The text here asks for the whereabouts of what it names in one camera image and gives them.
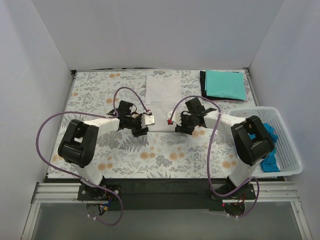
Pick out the white t shirt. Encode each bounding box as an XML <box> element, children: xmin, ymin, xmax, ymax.
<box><xmin>144</xmin><ymin>75</ymin><xmax>182</xmax><ymax>133</ymax></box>

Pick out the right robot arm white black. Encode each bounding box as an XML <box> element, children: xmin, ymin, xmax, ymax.
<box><xmin>166</xmin><ymin>96</ymin><xmax>275</xmax><ymax>198</ymax></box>

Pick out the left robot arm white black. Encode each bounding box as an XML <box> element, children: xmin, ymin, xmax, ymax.
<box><xmin>58</xmin><ymin>100</ymin><xmax>155</xmax><ymax>200</ymax></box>

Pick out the floral patterned table mat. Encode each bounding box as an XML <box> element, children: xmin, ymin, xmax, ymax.
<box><xmin>58</xmin><ymin>70</ymin><xmax>237</xmax><ymax>178</ymax></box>

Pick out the folded teal t shirt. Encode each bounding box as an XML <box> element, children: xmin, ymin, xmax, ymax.
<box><xmin>204</xmin><ymin>69</ymin><xmax>248</xmax><ymax>101</ymax></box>

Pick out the folded black t shirt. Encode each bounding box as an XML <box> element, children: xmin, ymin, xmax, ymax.
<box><xmin>199</xmin><ymin>70</ymin><xmax>247</xmax><ymax>103</ymax></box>

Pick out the blue t shirt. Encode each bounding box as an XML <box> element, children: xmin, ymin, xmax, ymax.
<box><xmin>260</xmin><ymin>123</ymin><xmax>280</xmax><ymax>173</ymax></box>

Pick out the white plastic basket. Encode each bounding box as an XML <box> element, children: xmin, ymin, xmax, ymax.
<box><xmin>228</xmin><ymin>106</ymin><xmax>303</xmax><ymax>178</ymax></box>

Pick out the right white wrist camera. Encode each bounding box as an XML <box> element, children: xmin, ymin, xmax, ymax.
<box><xmin>166</xmin><ymin>110</ymin><xmax>182</xmax><ymax>126</ymax></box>

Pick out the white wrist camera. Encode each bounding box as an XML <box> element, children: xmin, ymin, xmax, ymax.
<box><xmin>141</xmin><ymin>113</ymin><xmax>155</xmax><ymax>128</ymax></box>
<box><xmin>166</xmin><ymin>110</ymin><xmax>182</xmax><ymax>126</ymax></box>

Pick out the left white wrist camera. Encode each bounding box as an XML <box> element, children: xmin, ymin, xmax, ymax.
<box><xmin>141</xmin><ymin>113</ymin><xmax>155</xmax><ymax>128</ymax></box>

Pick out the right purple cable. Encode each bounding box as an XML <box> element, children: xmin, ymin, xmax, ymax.
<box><xmin>167</xmin><ymin>96</ymin><xmax>261</xmax><ymax>221</ymax></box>

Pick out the purple cable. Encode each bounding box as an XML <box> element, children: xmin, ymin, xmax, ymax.
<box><xmin>36</xmin><ymin>87</ymin><xmax>152</xmax><ymax>227</ymax></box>
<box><xmin>167</xmin><ymin>96</ymin><xmax>261</xmax><ymax>221</ymax></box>

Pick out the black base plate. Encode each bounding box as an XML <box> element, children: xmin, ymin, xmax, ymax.
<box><xmin>77</xmin><ymin>178</ymin><xmax>258</xmax><ymax>212</ymax></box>

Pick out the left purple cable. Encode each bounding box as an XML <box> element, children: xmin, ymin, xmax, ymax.
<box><xmin>36</xmin><ymin>87</ymin><xmax>152</xmax><ymax>227</ymax></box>

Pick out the aluminium frame rail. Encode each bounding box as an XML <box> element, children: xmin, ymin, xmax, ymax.
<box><xmin>31</xmin><ymin>181</ymin><xmax>300</xmax><ymax>204</ymax></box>

